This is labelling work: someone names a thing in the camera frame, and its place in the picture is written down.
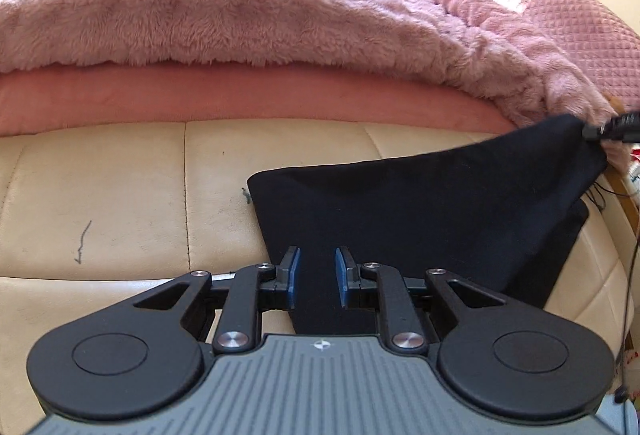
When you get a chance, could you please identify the person's jeans leg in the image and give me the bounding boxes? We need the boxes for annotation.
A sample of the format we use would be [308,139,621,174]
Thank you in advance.
[594,394,640,435]

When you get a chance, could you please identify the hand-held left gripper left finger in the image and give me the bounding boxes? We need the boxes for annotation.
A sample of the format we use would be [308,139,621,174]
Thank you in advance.
[132,245,302,355]

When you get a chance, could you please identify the black cable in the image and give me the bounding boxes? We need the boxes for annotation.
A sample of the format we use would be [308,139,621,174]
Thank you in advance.
[589,183,640,407]

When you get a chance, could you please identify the black pants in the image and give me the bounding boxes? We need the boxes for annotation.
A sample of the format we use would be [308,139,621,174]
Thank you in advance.
[247,113,609,337]

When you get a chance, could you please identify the pink quilted headboard cover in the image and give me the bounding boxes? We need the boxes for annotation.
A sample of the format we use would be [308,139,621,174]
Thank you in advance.
[425,0,640,102]

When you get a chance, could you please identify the pink fluffy blanket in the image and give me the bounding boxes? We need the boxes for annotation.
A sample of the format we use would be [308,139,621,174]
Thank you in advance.
[0,0,622,130]

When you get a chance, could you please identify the pink bed sheet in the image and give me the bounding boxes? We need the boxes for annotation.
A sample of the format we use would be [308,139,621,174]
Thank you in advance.
[0,64,517,136]

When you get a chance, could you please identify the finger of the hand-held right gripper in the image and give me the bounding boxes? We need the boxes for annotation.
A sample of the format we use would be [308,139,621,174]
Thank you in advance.
[582,111,640,144]

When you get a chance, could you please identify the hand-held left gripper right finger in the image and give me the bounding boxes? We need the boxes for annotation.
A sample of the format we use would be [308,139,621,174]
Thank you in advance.
[333,245,507,354]

